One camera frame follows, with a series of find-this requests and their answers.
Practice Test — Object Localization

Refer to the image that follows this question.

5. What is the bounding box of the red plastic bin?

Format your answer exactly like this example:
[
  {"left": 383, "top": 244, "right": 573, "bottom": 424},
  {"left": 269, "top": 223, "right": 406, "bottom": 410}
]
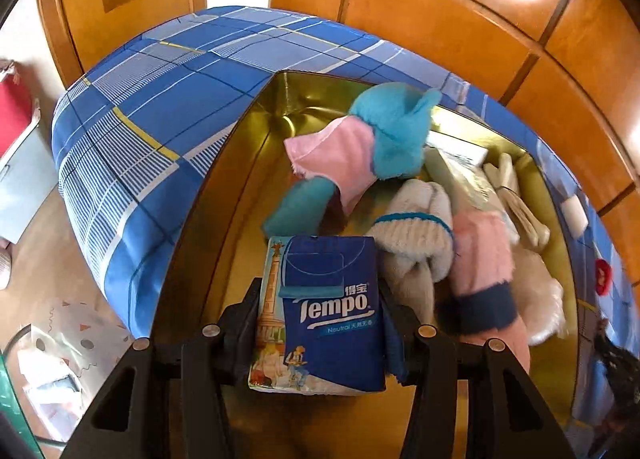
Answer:
[{"left": 0, "top": 59, "right": 42, "bottom": 160}]

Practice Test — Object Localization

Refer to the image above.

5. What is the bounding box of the wooden cabinet with open shelf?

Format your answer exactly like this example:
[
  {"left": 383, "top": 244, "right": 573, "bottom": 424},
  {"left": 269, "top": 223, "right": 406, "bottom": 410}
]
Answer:
[{"left": 35, "top": 0, "right": 208, "bottom": 90}]

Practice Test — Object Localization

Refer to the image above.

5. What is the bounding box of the white socks teal stripe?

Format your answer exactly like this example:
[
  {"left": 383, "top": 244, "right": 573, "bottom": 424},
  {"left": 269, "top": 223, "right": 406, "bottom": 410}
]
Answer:
[{"left": 372, "top": 179, "right": 456, "bottom": 325}]

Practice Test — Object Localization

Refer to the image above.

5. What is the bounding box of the white plastic packet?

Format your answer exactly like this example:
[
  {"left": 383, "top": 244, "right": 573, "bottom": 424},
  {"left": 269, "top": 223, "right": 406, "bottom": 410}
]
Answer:
[{"left": 425, "top": 131, "right": 506, "bottom": 220}]

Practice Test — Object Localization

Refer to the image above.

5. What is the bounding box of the small white block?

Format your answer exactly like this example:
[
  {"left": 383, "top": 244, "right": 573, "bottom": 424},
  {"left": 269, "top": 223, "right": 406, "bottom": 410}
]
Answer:
[{"left": 560, "top": 196, "right": 590, "bottom": 235}]

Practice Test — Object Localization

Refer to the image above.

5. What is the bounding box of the blue plaid bed sheet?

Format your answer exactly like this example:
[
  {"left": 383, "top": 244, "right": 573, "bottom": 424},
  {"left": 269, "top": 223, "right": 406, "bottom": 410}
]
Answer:
[{"left": 50, "top": 6, "right": 640, "bottom": 459}]

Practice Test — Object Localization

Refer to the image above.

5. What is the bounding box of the blue tissue pack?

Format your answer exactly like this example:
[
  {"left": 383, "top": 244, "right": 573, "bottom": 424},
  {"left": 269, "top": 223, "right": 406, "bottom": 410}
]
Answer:
[{"left": 247, "top": 235, "right": 389, "bottom": 396}]

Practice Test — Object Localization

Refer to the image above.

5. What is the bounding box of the gold tin box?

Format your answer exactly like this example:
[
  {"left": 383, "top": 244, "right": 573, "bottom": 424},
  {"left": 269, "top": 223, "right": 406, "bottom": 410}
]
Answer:
[{"left": 150, "top": 70, "right": 601, "bottom": 459}]

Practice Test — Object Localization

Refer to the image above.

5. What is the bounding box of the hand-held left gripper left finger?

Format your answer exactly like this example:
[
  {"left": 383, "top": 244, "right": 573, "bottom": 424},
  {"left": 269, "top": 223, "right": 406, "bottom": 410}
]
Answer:
[{"left": 62, "top": 278, "right": 264, "bottom": 459}]

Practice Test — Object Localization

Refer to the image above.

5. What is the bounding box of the wooden headboard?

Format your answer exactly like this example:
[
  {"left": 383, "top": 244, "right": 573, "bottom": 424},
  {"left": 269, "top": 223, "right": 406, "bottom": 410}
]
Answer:
[{"left": 270, "top": 0, "right": 640, "bottom": 290}]

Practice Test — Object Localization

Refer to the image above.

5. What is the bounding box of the grey storage box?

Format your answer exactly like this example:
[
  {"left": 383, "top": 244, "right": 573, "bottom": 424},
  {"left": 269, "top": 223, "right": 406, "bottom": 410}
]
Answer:
[{"left": 0, "top": 114, "right": 61, "bottom": 246}]

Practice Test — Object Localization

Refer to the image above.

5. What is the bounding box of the blue and pink sock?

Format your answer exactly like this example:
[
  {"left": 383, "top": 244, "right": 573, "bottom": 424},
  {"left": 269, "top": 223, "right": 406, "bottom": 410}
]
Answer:
[{"left": 262, "top": 83, "right": 443, "bottom": 240}]

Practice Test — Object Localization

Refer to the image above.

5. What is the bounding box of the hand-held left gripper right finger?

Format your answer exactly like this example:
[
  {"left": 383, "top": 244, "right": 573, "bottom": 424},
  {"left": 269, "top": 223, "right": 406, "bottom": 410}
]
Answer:
[{"left": 381, "top": 283, "right": 576, "bottom": 459}]

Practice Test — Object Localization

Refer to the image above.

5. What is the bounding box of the pink sock with navy band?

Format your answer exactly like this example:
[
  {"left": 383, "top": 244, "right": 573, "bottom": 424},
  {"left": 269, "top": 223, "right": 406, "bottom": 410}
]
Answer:
[{"left": 434, "top": 209, "right": 531, "bottom": 375}]

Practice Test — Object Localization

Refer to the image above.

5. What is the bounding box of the patterned floor mat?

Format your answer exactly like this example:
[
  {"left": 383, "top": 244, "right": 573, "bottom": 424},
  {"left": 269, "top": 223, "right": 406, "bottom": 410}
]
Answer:
[{"left": 15, "top": 296, "right": 133, "bottom": 440}]

